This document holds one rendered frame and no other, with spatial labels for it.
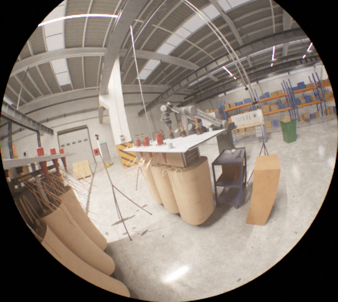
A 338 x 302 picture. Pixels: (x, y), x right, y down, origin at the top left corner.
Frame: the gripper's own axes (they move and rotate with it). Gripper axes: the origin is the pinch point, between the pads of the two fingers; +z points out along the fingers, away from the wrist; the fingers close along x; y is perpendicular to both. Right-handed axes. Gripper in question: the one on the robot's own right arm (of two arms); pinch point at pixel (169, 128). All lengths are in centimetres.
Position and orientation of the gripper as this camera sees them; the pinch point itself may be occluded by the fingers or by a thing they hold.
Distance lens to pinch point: 165.9
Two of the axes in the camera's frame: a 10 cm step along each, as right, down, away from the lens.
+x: 6.3, -1.7, 7.6
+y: 7.4, -1.8, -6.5
